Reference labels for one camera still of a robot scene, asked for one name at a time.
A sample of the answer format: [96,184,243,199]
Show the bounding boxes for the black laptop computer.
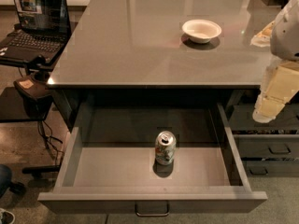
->
[0,0,71,66]

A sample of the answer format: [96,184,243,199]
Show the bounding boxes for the white sneaker shoe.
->
[0,208,15,224]

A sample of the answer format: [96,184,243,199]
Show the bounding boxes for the open grey top drawer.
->
[38,103,267,214]

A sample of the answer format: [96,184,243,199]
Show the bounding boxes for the black floor cables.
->
[36,120,65,166]

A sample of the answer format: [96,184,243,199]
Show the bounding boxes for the white paper bowl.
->
[182,20,221,44]

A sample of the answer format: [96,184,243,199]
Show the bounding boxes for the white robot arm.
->
[251,0,299,123]

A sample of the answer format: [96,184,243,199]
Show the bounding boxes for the metal drawer handle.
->
[135,202,170,217]

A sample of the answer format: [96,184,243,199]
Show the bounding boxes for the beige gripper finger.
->
[250,21,275,48]
[252,95,285,123]

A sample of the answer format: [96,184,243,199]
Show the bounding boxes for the grey counter cabinet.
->
[49,0,280,126]

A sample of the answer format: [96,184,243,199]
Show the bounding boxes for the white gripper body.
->
[261,57,299,105]

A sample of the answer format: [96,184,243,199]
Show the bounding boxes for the person's blue jeans leg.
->
[0,164,25,198]

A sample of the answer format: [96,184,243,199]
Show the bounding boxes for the silver green 7up can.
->
[155,131,177,165]

